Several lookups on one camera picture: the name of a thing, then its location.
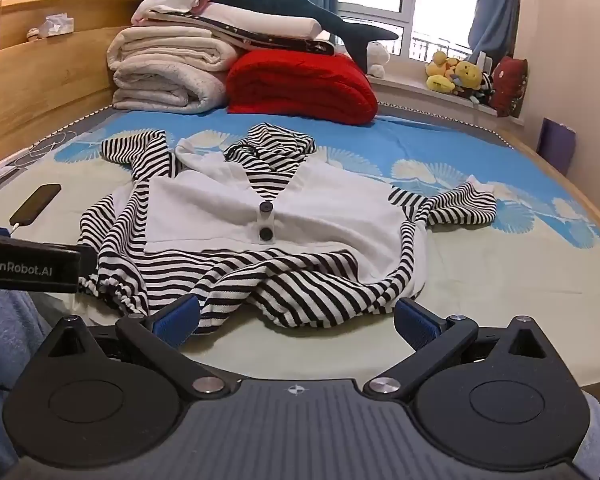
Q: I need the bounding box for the black white striped hooded top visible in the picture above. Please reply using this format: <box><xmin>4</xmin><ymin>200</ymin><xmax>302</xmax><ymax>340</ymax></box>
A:
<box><xmin>76</xmin><ymin>122</ymin><xmax>498</xmax><ymax>336</ymax></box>

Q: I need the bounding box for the white folded quilt dark trim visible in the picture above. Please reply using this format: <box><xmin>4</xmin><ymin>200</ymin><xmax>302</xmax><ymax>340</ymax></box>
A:
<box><xmin>147</xmin><ymin>2</ymin><xmax>337</xmax><ymax>57</ymax></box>

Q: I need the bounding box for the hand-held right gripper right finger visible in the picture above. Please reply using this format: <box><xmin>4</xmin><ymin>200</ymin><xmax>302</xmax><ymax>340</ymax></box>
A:
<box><xmin>362</xmin><ymin>297</ymin><xmax>564</xmax><ymax>402</ymax></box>

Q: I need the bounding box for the cream folded fleece blanket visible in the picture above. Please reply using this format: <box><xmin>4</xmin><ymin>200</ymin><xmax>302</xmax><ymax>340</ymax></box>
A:
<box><xmin>106</xmin><ymin>25</ymin><xmax>241</xmax><ymax>115</ymax></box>

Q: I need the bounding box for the white plush toy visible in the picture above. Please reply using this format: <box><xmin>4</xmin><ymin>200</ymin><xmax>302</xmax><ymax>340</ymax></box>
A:
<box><xmin>366</xmin><ymin>40</ymin><xmax>392</xmax><ymax>78</ymax></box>

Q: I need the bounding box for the dark red cushion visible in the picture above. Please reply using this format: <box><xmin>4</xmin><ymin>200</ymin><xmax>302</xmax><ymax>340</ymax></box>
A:
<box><xmin>490</xmin><ymin>56</ymin><xmax>529</xmax><ymax>118</ymax></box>

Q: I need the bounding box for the black phone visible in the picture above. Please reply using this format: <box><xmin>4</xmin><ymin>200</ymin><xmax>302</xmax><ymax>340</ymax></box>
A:
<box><xmin>9</xmin><ymin>183</ymin><xmax>62</xmax><ymax>226</ymax></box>

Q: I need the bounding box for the person's blue fleece clothing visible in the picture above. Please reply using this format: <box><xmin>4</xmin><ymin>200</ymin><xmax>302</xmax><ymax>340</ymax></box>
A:
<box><xmin>0</xmin><ymin>287</ymin><xmax>600</xmax><ymax>480</ymax></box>

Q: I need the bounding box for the tissue pack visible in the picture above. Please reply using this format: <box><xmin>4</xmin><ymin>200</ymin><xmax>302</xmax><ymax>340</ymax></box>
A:
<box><xmin>36</xmin><ymin>14</ymin><xmax>76</xmax><ymax>37</ymax></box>

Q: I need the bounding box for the red folded blanket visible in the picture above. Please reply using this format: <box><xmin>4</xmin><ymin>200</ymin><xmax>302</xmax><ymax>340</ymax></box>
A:
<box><xmin>226</xmin><ymin>49</ymin><xmax>380</xmax><ymax>125</ymax></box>

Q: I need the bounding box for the yellow plush toy dark hair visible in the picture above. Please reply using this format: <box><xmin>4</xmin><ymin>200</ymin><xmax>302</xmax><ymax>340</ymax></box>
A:
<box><xmin>452</xmin><ymin>60</ymin><xmax>485</xmax><ymax>100</ymax></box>

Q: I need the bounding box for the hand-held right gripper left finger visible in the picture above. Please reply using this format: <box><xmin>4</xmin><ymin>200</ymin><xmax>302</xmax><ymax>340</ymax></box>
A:
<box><xmin>41</xmin><ymin>294</ymin><xmax>242</xmax><ymax>402</ymax></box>

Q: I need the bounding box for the yellow duck plush toy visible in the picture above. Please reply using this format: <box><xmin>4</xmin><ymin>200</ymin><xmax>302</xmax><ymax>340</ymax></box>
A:
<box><xmin>425</xmin><ymin>51</ymin><xmax>461</xmax><ymax>94</ymax></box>

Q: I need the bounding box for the dark teal shark plush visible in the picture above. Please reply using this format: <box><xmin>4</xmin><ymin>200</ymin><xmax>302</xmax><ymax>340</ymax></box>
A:
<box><xmin>211</xmin><ymin>0</ymin><xmax>400</xmax><ymax>72</ymax></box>

